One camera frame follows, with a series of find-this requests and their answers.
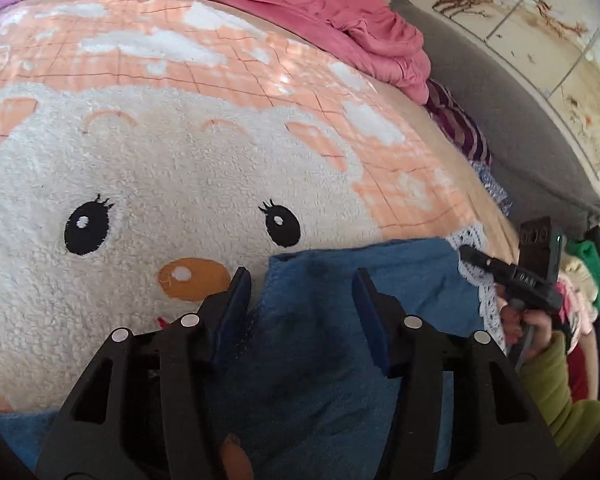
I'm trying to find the person's left hand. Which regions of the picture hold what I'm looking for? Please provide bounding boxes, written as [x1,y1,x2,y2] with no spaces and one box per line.
[219,434,255,480]

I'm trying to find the grey padded headboard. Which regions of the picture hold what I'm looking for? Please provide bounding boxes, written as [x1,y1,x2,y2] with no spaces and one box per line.
[389,0,600,237]

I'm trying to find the blue patterned cloth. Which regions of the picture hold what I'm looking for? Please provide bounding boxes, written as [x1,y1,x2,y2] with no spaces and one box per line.
[470,160,514,217]

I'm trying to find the purple striped pillow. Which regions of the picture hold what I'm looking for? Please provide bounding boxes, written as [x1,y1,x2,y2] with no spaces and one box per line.
[424,79,494,167]

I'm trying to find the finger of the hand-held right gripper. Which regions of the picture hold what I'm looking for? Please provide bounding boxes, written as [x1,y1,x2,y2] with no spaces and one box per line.
[458,245,517,282]

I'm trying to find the printed bear blanket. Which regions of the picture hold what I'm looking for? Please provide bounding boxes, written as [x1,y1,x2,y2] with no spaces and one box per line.
[0,0,522,413]

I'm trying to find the blue denim pants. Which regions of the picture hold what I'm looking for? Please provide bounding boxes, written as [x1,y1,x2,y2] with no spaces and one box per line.
[0,225,507,480]

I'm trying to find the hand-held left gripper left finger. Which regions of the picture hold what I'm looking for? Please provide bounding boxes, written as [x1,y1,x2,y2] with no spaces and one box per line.
[35,266,253,480]

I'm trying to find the pink duvet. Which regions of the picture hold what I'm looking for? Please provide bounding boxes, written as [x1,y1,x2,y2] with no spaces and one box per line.
[0,0,432,106]

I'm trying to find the green cloth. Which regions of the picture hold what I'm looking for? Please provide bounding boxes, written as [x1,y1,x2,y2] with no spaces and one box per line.
[564,239,600,313]

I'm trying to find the person's right forearm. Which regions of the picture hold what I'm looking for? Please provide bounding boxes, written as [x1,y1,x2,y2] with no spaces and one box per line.
[517,331,600,453]

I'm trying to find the pink cloth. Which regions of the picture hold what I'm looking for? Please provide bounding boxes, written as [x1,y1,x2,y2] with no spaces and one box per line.
[555,259,600,338]

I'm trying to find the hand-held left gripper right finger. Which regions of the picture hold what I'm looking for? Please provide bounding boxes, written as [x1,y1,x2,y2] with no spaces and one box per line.
[351,267,566,480]

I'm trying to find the person's right hand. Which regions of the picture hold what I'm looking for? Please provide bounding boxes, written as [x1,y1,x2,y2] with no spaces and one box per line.
[497,294,557,357]

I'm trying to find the floral wall painting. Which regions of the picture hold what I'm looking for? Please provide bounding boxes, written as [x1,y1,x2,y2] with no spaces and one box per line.
[432,0,600,181]

